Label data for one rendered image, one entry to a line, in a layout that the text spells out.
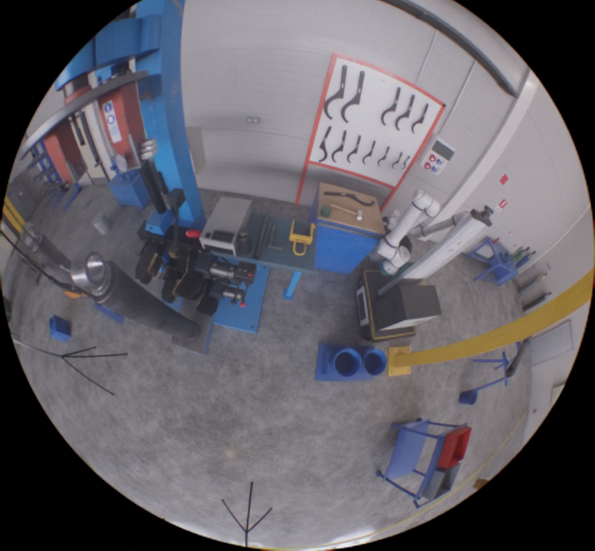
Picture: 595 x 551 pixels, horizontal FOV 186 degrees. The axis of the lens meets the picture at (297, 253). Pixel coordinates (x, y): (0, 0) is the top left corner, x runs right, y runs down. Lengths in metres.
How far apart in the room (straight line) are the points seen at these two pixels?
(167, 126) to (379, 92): 2.11
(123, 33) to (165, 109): 0.49
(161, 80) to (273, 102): 1.68
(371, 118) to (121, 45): 2.36
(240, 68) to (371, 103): 1.58
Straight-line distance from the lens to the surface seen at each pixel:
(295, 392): 2.16
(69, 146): 1.02
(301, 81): 2.40
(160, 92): 1.07
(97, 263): 0.98
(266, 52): 2.48
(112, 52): 0.96
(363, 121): 2.47
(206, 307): 1.69
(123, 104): 0.72
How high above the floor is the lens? 2.10
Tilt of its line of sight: 56 degrees down
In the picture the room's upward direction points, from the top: 18 degrees clockwise
